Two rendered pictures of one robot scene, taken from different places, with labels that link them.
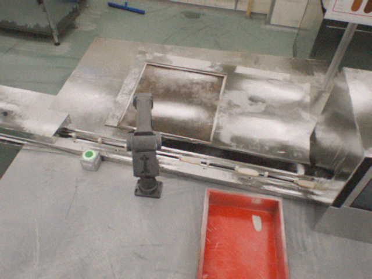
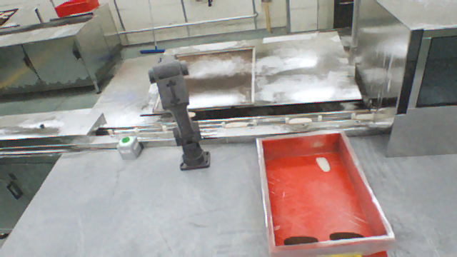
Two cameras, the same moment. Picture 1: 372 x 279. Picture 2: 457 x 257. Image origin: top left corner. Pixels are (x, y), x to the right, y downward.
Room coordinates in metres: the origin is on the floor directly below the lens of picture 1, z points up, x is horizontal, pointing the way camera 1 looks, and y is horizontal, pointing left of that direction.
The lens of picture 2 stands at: (-0.12, -0.03, 1.63)
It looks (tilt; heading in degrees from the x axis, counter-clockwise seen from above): 35 degrees down; 1
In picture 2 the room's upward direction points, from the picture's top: 10 degrees counter-clockwise
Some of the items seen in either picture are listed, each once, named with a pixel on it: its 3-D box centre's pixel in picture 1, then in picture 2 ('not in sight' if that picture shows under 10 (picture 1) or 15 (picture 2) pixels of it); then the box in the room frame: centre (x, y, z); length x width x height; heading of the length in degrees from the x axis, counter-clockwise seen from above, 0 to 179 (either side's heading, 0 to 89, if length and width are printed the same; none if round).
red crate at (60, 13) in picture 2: not in sight; (77, 6); (4.43, 1.90, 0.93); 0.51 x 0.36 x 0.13; 84
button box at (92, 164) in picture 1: (91, 161); (131, 150); (0.94, 0.45, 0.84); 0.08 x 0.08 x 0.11; 80
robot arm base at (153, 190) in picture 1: (148, 184); (193, 154); (0.81, 0.15, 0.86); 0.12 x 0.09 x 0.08; 86
